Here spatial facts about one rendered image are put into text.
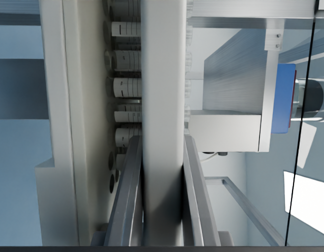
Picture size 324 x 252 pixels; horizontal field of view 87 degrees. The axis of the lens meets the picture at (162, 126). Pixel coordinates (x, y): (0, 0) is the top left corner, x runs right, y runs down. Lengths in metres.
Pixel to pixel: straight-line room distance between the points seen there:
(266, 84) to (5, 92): 0.80
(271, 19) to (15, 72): 0.75
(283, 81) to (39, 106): 0.77
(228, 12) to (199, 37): 3.85
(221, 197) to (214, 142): 3.63
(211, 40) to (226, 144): 3.92
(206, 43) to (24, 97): 3.89
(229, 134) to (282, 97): 0.19
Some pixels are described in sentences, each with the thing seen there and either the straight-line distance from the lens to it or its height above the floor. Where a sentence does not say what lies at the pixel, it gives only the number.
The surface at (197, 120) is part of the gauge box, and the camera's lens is 0.47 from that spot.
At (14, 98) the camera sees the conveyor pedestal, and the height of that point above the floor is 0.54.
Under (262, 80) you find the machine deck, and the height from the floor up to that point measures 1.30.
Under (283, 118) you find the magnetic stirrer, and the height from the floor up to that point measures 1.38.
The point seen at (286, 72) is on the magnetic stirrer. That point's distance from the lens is 0.61.
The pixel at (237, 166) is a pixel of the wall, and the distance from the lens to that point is 4.07.
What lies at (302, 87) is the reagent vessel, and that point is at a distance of 0.68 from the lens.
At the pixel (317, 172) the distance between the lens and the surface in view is 0.58.
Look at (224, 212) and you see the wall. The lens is 4.23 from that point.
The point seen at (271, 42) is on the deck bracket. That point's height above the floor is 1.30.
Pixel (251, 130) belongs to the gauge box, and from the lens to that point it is 0.53.
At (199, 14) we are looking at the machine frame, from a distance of 0.44.
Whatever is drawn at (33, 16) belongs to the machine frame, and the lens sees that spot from 0.51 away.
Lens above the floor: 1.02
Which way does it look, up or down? 2 degrees up
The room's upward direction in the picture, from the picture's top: 90 degrees clockwise
